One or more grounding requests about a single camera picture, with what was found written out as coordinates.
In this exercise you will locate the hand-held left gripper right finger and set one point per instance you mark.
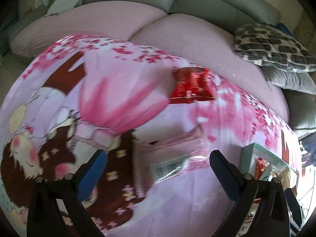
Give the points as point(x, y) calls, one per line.
point(224, 175)

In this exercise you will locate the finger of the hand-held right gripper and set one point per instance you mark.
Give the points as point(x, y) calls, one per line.
point(295, 209)

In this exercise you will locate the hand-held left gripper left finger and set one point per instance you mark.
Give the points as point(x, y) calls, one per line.
point(91, 175)

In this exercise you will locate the pink snack packet with barcode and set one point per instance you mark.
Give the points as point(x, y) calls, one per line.
point(172, 148)

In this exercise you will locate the shiny red candy packet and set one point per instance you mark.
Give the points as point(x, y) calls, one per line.
point(192, 86)

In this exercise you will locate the pink cartoon printed blanket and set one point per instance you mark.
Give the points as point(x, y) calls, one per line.
point(123, 103)

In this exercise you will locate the black and white patterned pillow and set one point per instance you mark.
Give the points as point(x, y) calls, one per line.
point(271, 47)

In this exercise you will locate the pink sofa seat cover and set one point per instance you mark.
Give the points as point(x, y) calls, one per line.
point(187, 37)

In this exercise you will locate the blue cloth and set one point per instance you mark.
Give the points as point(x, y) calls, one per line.
point(281, 27)

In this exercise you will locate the grey sofa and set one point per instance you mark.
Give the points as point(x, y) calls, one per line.
point(217, 0)

